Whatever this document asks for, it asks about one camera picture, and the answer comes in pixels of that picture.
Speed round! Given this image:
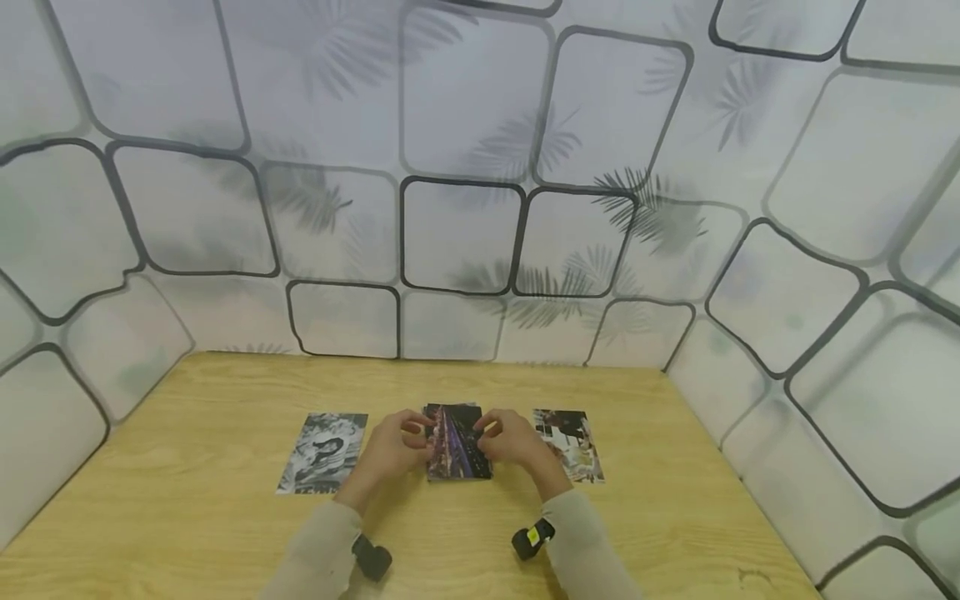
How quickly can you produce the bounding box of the person's left forearm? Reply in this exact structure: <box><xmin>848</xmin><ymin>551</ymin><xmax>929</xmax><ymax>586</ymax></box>
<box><xmin>258</xmin><ymin>482</ymin><xmax>383</xmax><ymax>600</ymax></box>

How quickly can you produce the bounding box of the person's right forearm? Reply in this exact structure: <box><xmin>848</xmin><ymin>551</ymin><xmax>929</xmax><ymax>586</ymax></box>
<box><xmin>533</xmin><ymin>475</ymin><xmax>646</xmax><ymax>600</ymax></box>

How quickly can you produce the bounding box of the person's right hand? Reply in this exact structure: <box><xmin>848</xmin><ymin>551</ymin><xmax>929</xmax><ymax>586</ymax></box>
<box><xmin>472</xmin><ymin>408</ymin><xmax>563</xmax><ymax>494</ymax></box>

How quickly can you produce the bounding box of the black and white photo card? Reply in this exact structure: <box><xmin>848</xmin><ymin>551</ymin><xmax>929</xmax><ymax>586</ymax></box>
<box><xmin>276</xmin><ymin>412</ymin><xmax>369</xmax><ymax>496</ymax></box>

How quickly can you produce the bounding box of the stack of dark photo cards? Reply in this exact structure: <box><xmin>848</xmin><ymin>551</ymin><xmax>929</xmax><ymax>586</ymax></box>
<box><xmin>422</xmin><ymin>403</ymin><xmax>494</xmax><ymax>483</ymax></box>

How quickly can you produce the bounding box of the dark collage photo card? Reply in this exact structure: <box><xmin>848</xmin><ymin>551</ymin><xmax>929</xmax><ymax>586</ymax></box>
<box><xmin>532</xmin><ymin>408</ymin><xmax>606</xmax><ymax>484</ymax></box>

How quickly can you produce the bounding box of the black wrist band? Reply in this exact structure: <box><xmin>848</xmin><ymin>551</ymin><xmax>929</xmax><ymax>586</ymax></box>
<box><xmin>511</xmin><ymin>517</ymin><xmax>557</xmax><ymax>562</ymax></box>
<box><xmin>351</xmin><ymin>533</ymin><xmax>394</xmax><ymax>583</ymax></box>

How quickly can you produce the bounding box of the person's left hand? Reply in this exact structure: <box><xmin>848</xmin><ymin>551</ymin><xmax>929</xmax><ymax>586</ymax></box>
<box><xmin>349</xmin><ymin>409</ymin><xmax>436</xmax><ymax>499</ymax></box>

